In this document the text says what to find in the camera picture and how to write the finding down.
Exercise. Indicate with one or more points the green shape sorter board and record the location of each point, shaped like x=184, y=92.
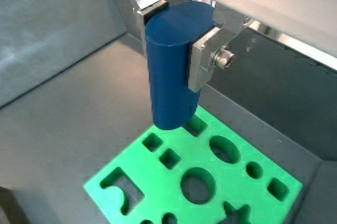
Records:
x=194, y=175

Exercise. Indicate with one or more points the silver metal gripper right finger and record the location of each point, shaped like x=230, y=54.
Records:
x=209, y=51

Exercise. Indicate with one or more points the blue oval peg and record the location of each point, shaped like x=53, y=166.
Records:
x=170, y=31

